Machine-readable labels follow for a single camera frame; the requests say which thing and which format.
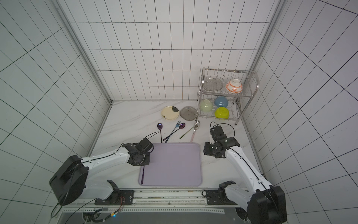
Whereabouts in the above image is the purple fork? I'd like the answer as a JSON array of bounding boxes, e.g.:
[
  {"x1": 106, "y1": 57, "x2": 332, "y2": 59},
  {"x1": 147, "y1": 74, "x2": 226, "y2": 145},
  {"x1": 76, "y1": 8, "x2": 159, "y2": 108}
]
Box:
[{"x1": 140, "y1": 166, "x2": 145, "y2": 185}]

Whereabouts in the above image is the lilac placemat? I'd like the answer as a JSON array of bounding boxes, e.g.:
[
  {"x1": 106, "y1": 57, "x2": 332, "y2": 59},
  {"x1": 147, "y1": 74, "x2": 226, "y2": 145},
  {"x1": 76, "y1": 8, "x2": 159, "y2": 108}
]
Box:
[{"x1": 139, "y1": 142, "x2": 202, "y2": 187}]

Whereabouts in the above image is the dark purple spoon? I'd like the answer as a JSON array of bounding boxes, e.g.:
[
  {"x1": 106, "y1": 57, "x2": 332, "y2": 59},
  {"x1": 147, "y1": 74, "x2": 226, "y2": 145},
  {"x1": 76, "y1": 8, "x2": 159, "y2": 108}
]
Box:
[{"x1": 165, "y1": 123, "x2": 186, "y2": 143}]

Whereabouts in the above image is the blue fork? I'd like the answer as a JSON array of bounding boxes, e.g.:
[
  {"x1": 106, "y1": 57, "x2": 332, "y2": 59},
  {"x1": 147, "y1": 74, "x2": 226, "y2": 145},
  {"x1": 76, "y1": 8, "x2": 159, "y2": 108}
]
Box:
[{"x1": 166, "y1": 120, "x2": 181, "y2": 139}]

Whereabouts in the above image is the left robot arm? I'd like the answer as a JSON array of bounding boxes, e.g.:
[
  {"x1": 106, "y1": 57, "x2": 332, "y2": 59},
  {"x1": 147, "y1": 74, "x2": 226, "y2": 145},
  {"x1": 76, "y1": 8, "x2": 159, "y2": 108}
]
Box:
[{"x1": 49, "y1": 138, "x2": 154, "y2": 206}]

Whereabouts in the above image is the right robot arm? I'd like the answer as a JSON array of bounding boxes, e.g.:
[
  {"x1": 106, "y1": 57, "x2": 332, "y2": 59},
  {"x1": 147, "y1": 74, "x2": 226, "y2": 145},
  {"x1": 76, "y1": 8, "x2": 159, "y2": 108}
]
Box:
[{"x1": 202, "y1": 137, "x2": 287, "y2": 224}]

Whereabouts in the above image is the lime green bowl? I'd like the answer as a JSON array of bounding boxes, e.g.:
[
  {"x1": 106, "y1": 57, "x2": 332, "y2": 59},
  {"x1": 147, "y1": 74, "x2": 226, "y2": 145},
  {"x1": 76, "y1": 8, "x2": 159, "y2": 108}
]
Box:
[{"x1": 214, "y1": 107, "x2": 230, "y2": 119}]

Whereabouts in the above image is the metal dish rack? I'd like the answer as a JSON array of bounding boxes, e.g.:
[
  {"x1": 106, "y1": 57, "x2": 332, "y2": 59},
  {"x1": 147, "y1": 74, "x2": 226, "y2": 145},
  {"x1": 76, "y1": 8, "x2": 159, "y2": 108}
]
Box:
[{"x1": 197, "y1": 68, "x2": 260, "y2": 125}]

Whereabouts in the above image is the pale green bowl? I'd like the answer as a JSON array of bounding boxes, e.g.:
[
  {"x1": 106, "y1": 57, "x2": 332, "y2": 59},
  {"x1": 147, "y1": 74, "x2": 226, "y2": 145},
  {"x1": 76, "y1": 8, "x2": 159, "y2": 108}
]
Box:
[{"x1": 200, "y1": 99, "x2": 213, "y2": 113}]

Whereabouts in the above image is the blue bowl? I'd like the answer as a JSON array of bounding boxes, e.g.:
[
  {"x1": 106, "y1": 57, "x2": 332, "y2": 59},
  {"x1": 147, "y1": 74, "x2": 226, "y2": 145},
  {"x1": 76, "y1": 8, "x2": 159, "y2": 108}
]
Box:
[{"x1": 214, "y1": 96, "x2": 228, "y2": 108}]

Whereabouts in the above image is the cream plate with dark patch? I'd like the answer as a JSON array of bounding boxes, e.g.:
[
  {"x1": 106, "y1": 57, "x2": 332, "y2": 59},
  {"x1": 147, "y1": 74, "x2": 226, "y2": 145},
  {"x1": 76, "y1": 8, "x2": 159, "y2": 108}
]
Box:
[{"x1": 161, "y1": 106, "x2": 180, "y2": 120}]

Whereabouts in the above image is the grey plate in rack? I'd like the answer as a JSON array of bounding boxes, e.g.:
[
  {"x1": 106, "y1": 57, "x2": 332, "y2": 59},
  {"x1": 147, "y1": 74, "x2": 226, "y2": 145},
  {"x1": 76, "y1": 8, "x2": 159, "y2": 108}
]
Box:
[{"x1": 203, "y1": 77, "x2": 223, "y2": 92}]

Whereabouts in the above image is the white orange patterned bowl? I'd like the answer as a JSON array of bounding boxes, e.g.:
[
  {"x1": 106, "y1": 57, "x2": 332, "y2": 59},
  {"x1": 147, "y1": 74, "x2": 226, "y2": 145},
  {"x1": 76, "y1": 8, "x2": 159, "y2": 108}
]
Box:
[{"x1": 226, "y1": 78, "x2": 243, "y2": 94}]

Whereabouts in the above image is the pink handled spoon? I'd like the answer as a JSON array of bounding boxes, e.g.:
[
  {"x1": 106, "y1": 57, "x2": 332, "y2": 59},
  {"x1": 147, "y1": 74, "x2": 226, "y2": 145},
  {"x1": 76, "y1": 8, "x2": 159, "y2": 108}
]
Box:
[{"x1": 190, "y1": 121, "x2": 200, "y2": 143}]

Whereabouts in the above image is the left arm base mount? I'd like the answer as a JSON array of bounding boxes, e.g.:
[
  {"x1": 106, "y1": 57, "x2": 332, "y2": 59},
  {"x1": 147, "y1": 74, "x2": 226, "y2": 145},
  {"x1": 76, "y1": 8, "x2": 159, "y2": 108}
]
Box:
[{"x1": 95, "y1": 190, "x2": 135, "y2": 206}]

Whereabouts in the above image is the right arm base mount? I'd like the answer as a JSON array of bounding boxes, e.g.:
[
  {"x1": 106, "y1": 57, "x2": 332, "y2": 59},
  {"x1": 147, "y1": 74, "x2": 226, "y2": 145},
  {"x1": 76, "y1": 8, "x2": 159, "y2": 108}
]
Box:
[{"x1": 203, "y1": 189, "x2": 237, "y2": 205}]

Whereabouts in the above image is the aluminium mounting rail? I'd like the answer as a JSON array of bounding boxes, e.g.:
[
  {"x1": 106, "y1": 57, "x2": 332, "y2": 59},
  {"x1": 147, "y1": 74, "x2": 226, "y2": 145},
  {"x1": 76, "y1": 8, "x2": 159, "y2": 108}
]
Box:
[{"x1": 57, "y1": 187, "x2": 283, "y2": 215}]

